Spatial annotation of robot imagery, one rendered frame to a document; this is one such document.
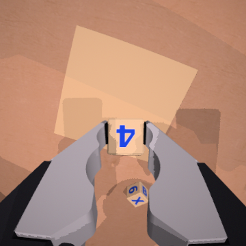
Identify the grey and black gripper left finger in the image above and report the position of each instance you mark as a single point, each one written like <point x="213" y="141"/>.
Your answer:
<point x="56" y="203"/>

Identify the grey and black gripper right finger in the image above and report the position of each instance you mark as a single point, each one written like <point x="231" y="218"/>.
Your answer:
<point x="188" y="205"/>

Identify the tan flat mat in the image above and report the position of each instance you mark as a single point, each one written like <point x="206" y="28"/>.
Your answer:
<point x="110" y="78"/>

